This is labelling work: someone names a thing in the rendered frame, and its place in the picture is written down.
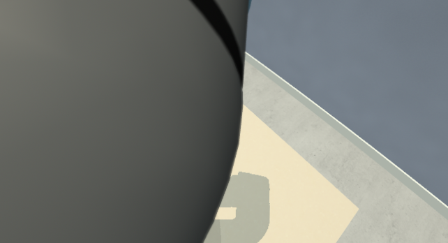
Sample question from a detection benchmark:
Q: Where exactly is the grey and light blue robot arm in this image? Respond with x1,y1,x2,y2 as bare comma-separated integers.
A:
0,0,252,243

